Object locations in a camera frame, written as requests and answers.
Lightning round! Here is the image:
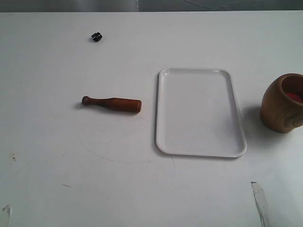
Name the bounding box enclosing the brown wooden pestle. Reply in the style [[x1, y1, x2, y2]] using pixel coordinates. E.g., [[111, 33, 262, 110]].
[[82, 96, 142, 113]]

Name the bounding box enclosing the brown wooden mortar cup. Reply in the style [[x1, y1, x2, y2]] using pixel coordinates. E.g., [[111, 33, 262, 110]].
[[260, 73, 303, 133]]

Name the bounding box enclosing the dark red object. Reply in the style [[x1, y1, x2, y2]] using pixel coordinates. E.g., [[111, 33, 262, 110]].
[[286, 93, 303, 103]]

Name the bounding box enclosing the white rectangular plastic tray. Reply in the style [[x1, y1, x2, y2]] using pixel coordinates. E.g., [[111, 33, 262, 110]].
[[155, 68, 247, 158]]

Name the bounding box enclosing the small black plastic clip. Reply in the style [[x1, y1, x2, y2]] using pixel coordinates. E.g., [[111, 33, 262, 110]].
[[91, 32, 103, 42]]

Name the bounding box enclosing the clear tape strip right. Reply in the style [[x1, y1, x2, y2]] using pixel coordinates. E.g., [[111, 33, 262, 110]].
[[251, 182, 271, 227]]

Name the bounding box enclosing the clear tape strip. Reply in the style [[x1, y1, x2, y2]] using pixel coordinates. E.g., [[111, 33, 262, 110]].
[[251, 182, 271, 227], [0, 205, 11, 227]]

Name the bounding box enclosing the clear tape strip left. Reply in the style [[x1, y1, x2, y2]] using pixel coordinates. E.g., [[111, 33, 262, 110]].
[[0, 205, 11, 227]]

